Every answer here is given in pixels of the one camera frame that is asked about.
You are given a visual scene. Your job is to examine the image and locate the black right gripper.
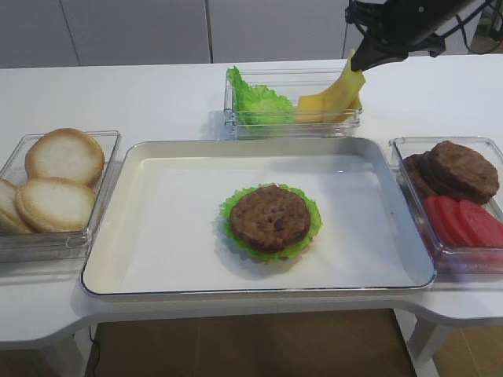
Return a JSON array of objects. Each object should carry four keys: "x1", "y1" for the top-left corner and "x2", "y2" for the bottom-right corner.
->
[{"x1": 349, "y1": 0, "x2": 447, "y2": 73}]

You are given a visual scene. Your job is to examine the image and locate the white metal tray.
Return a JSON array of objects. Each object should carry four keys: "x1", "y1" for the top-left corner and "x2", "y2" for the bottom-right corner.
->
[{"x1": 81, "y1": 137, "x2": 435, "y2": 296}]

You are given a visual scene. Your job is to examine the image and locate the red tomato slice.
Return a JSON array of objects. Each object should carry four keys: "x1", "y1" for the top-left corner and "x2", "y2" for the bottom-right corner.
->
[
  {"x1": 435, "y1": 196, "x2": 475, "y2": 247},
  {"x1": 458, "y1": 200, "x2": 503, "y2": 247},
  {"x1": 424, "y1": 196, "x2": 455, "y2": 246}
]

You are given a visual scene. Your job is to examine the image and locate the red tomato slice back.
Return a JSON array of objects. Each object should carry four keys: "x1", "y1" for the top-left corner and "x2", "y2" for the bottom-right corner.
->
[{"x1": 424, "y1": 196, "x2": 455, "y2": 246}]

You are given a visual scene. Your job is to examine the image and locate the red tomato slice front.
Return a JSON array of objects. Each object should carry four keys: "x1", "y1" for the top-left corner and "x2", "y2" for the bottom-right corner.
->
[{"x1": 458, "y1": 200, "x2": 503, "y2": 247}]

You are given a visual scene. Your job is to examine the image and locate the green lettuce in container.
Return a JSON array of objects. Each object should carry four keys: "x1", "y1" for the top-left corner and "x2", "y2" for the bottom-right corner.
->
[{"x1": 227, "y1": 66, "x2": 295, "y2": 125}]

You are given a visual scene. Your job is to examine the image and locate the brown patty on tray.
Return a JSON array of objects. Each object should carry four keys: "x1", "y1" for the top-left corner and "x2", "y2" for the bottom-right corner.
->
[{"x1": 229, "y1": 185, "x2": 311, "y2": 254}]

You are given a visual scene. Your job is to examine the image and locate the red tomato slice middle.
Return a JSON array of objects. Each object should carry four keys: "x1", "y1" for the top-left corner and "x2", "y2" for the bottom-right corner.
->
[{"x1": 435, "y1": 196, "x2": 475, "y2": 247}]

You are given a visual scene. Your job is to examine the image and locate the bun half cut side up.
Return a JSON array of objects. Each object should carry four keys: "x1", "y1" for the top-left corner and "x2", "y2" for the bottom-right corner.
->
[{"x1": 16, "y1": 178, "x2": 96, "y2": 232}]

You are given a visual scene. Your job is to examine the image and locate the yellow cheese slice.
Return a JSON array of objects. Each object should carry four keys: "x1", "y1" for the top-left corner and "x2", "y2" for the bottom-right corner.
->
[{"x1": 317, "y1": 49, "x2": 365, "y2": 123}]

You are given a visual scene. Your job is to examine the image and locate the white table leg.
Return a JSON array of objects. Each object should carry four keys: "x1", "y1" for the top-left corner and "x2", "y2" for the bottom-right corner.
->
[{"x1": 394, "y1": 309, "x2": 453, "y2": 377}]

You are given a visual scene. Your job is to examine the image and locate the top brown patty in container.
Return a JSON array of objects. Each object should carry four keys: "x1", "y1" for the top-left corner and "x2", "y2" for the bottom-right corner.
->
[{"x1": 417, "y1": 141, "x2": 500, "y2": 205}]

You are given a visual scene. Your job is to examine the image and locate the clear plastic bun container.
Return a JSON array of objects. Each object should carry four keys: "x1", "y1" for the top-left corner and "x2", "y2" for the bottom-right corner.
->
[{"x1": 1, "y1": 130, "x2": 122, "y2": 262}]

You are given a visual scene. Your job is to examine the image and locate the green lettuce leaf under patty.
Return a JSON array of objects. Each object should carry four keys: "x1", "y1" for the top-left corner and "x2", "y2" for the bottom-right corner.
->
[{"x1": 220, "y1": 183, "x2": 322, "y2": 263}]

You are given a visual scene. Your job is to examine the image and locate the yellow cheese slices stack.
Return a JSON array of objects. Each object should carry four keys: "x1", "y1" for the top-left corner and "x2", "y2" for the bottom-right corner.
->
[{"x1": 296, "y1": 94, "x2": 362, "y2": 124}]

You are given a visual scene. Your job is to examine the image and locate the lower brown patties in container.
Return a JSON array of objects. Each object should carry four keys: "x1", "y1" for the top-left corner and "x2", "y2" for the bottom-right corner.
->
[{"x1": 403, "y1": 154, "x2": 437, "y2": 199}]

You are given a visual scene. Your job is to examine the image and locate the clear patty and tomato container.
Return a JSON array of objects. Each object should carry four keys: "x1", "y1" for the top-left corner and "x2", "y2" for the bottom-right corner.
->
[{"x1": 390, "y1": 137, "x2": 502, "y2": 274}]

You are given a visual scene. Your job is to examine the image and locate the clear lettuce and cheese container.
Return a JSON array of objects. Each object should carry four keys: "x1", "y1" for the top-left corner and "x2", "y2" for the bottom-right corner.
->
[{"x1": 223, "y1": 67, "x2": 362, "y2": 140}]

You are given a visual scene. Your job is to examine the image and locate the black floor cable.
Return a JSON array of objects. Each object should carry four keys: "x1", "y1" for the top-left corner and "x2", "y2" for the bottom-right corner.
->
[{"x1": 86, "y1": 324, "x2": 100, "y2": 377}]

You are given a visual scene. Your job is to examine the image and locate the bun half at back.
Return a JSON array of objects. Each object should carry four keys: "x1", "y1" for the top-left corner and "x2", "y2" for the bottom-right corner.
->
[{"x1": 24, "y1": 128, "x2": 105, "y2": 187}]

